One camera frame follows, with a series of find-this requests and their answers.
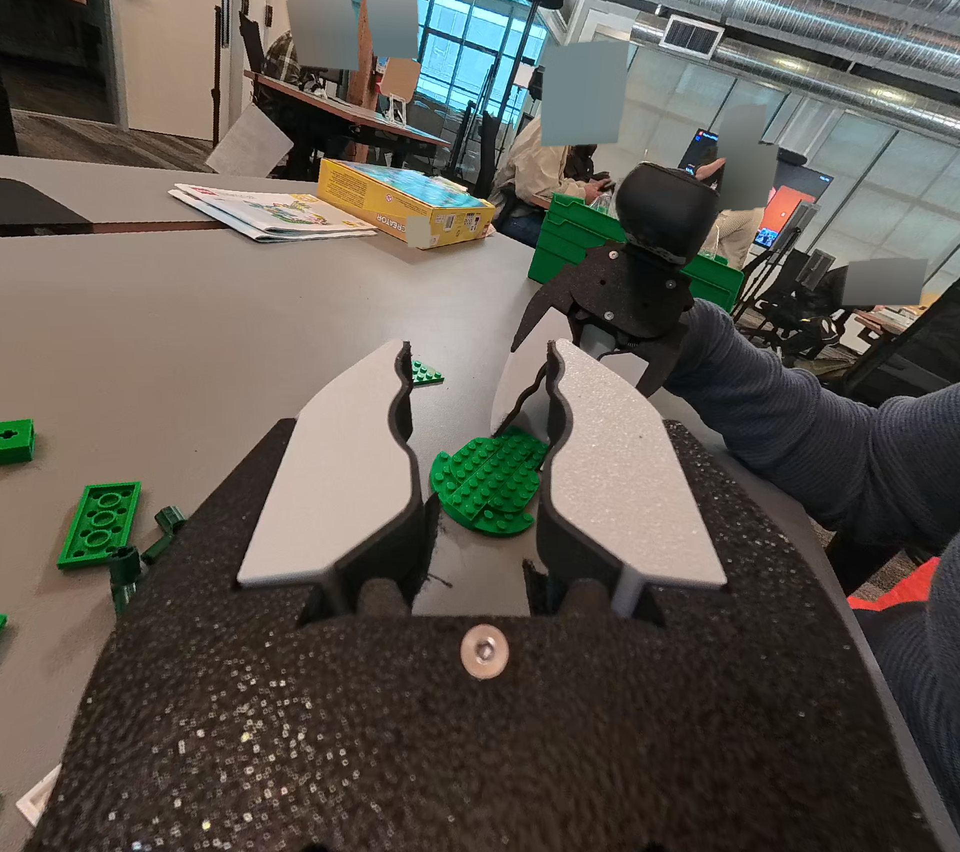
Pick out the green lego brick with hole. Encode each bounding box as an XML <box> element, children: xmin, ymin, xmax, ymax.
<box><xmin>0</xmin><ymin>417</ymin><xmax>37</xmax><ymax>465</ymax></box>

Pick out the lego instruction booklet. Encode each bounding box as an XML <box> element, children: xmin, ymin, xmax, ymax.
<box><xmin>168</xmin><ymin>189</ymin><xmax>335</xmax><ymax>244</ymax></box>
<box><xmin>174</xmin><ymin>182</ymin><xmax>378</xmax><ymax>240</ymax></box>

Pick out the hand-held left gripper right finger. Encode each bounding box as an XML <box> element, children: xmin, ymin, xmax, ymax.
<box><xmin>535</xmin><ymin>339</ymin><xmax>728</xmax><ymax>618</ymax></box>

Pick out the green plastic bin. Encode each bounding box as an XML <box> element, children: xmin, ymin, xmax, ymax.
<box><xmin>528</xmin><ymin>191</ymin><xmax>745</xmax><ymax>315</ymax></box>

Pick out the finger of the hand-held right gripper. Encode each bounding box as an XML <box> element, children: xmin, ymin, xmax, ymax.
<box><xmin>490</xmin><ymin>333</ymin><xmax>555</xmax><ymax>435</ymax></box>

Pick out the person's torso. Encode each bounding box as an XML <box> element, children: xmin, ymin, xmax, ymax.
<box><xmin>846</xmin><ymin>553</ymin><xmax>960</xmax><ymax>852</ymax></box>

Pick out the wooden background desk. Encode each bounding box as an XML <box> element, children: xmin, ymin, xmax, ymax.
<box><xmin>244</xmin><ymin>69</ymin><xmax>453</xmax><ymax>182</ymax></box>

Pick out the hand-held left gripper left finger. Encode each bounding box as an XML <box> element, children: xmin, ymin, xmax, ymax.
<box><xmin>237</xmin><ymin>339</ymin><xmax>431</xmax><ymax>615</ymax></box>

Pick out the white door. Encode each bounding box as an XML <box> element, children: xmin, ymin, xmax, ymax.
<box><xmin>105</xmin><ymin>0</ymin><xmax>243</xmax><ymax>142</ymax></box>

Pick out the green lego plate assembly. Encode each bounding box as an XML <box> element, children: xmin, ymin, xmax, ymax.
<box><xmin>430</xmin><ymin>425</ymin><xmax>550</xmax><ymax>537</ymax></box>

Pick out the white vent grille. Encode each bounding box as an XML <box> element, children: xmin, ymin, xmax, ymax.
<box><xmin>659</xmin><ymin>13</ymin><xmax>726</xmax><ymax>57</ymax></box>

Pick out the dark green lego connector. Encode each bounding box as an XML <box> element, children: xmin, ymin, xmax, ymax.
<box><xmin>141</xmin><ymin>504</ymin><xmax>187</xmax><ymax>565</ymax></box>
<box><xmin>110</xmin><ymin>545</ymin><xmax>144</xmax><ymax>615</ymax></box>

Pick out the green lego plate underside up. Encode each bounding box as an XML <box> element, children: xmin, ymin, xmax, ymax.
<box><xmin>57</xmin><ymin>481</ymin><xmax>143</xmax><ymax>571</ymax></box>

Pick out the yellow lego box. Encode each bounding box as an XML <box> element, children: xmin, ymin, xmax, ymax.
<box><xmin>316</xmin><ymin>158</ymin><xmax>497</xmax><ymax>251</ymax></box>

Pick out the pale grey sheet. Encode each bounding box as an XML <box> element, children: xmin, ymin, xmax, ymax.
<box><xmin>205</xmin><ymin>103</ymin><xmax>294</xmax><ymax>179</ymax></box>

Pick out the white plastic piece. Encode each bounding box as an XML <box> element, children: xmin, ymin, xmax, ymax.
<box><xmin>15</xmin><ymin>764</ymin><xmax>63</xmax><ymax>828</ymax></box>

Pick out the orange monitor screen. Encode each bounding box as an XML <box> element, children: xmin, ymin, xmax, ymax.
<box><xmin>761</xmin><ymin>165</ymin><xmax>835</xmax><ymax>247</ymax></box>

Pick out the person's right forearm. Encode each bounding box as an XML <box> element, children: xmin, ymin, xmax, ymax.
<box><xmin>663</xmin><ymin>300</ymin><xmax>960</xmax><ymax>557</ymax></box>

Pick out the wooden post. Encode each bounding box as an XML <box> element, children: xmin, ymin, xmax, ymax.
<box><xmin>355</xmin><ymin>53</ymin><xmax>381</xmax><ymax>165</ymax></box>

